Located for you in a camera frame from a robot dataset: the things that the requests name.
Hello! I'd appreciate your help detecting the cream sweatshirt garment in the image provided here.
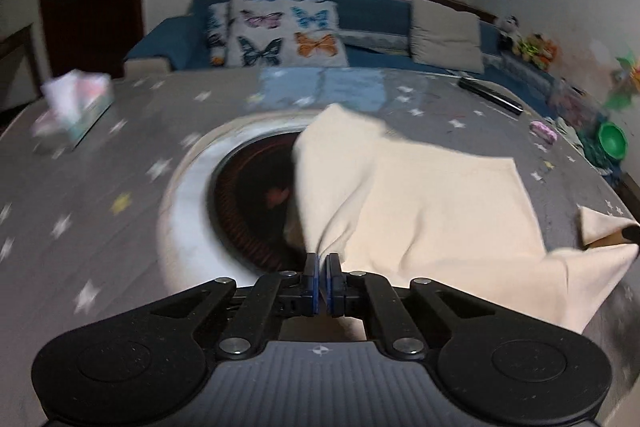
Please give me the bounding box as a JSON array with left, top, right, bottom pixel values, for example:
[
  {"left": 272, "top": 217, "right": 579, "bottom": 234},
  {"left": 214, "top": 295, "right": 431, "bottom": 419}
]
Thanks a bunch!
[{"left": 293, "top": 104, "right": 639, "bottom": 332}]

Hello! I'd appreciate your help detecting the round induction cooktop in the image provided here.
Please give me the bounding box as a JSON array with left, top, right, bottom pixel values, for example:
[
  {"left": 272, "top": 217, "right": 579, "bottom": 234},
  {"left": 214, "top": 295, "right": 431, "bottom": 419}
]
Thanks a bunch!
[{"left": 157, "top": 109, "right": 317, "bottom": 294}]

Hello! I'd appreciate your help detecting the grey star tablecloth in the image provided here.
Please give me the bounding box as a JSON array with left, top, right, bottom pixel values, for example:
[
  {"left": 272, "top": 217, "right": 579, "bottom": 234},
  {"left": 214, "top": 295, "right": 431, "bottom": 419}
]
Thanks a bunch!
[{"left": 1, "top": 68, "right": 628, "bottom": 426}]

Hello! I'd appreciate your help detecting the black remote control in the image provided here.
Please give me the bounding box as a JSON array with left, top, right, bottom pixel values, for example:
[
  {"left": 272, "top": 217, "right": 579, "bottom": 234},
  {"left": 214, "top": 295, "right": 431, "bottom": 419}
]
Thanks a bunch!
[{"left": 457, "top": 77, "right": 523, "bottom": 117}]

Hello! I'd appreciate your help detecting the pink small toy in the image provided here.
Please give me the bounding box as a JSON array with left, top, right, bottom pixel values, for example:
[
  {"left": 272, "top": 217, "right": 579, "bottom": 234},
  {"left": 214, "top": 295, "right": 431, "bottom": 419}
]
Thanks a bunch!
[{"left": 529, "top": 121, "right": 558, "bottom": 145}]

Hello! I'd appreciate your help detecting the butterfly print cushion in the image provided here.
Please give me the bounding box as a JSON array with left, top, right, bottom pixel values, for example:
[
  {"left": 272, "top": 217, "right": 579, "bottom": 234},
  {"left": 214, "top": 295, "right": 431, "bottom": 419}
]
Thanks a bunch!
[{"left": 226, "top": 0, "right": 348, "bottom": 68}]

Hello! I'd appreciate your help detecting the beige cushion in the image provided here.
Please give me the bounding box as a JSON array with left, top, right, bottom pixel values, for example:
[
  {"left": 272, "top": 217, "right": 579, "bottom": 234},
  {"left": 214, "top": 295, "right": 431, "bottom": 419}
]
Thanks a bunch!
[{"left": 409, "top": 0, "right": 485, "bottom": 74}]

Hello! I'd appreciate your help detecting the blue sofa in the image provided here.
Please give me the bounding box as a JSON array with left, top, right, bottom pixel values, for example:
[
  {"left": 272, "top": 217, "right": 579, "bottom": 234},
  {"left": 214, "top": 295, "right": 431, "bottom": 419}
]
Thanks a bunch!
[{"left": 124, "top": 0, "right": 553, "bottom": 104}]

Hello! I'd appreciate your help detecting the tissue box with tissues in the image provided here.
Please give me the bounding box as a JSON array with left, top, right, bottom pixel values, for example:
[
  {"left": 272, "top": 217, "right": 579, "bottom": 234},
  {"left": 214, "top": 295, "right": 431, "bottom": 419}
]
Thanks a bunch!
[{"left": 32, "top": 69, "right": 114, "bottom": 152}]

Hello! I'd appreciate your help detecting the green plastic bowl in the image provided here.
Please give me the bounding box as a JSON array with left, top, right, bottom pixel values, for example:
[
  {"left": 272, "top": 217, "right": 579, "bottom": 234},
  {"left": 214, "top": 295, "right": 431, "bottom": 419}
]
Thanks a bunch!
[{"left": 597, "top": 121, "right": 628, "bottom": 161}]

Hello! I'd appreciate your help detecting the panda plush toy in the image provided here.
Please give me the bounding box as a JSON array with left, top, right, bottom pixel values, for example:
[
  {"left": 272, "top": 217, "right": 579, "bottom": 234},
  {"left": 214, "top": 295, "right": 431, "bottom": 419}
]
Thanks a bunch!
[{"left": 495, "top": 15, "right": 521, "bottom": 51}]

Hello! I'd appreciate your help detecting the colourful pinwheel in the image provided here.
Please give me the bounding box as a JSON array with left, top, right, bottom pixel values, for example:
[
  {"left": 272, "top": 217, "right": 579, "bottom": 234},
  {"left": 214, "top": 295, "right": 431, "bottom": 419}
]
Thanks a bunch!
[{"left": 603, "top": 52, "right": 639, "bottom": 112}]

